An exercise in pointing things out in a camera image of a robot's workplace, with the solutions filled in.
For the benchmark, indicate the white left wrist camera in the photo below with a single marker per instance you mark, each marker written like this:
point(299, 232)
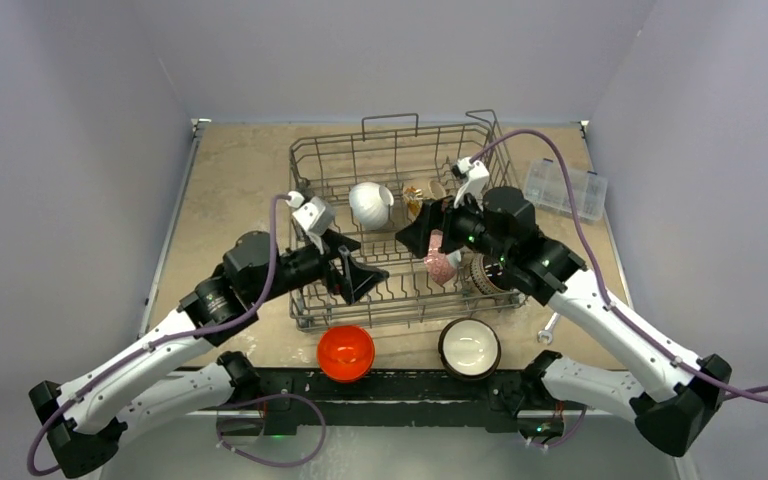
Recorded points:
point(314, 216)

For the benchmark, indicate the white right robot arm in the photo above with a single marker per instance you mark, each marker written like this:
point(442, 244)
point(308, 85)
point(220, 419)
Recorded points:
point(662, 389)

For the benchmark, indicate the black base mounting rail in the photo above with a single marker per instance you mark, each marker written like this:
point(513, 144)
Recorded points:
point(504, 402)

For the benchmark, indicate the plain white bowl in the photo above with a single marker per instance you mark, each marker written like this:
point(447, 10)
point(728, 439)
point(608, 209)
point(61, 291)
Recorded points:
point(371, 204)

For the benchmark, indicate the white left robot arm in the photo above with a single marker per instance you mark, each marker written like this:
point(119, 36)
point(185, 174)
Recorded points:
point(86, 421)

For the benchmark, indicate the brown gold patterned bowl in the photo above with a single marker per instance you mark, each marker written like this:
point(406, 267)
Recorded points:
point(488, 276)

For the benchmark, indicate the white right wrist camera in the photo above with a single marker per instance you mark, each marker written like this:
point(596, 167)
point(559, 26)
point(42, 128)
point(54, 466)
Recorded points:
point(474, 177)

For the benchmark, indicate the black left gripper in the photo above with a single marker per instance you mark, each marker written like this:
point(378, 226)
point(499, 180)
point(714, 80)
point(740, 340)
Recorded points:
point(356, 278)

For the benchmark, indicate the silver wrench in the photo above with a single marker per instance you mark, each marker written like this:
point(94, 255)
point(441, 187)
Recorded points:
point(546, 334)

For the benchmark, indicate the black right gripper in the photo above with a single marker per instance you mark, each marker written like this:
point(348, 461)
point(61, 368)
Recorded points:
point(440, 221)

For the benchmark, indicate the orange bowl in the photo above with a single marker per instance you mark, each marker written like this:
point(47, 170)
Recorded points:
point(345, 354)

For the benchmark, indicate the floral patterned bowl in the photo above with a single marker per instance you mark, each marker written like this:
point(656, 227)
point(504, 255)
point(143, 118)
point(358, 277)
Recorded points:
point(441, 267)

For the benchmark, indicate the black bowl white inside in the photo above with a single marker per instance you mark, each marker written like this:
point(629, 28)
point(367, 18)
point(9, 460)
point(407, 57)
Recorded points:
point(469, 349)

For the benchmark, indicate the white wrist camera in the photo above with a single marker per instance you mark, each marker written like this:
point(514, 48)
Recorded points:
point(314, 216)
point(474, 177)

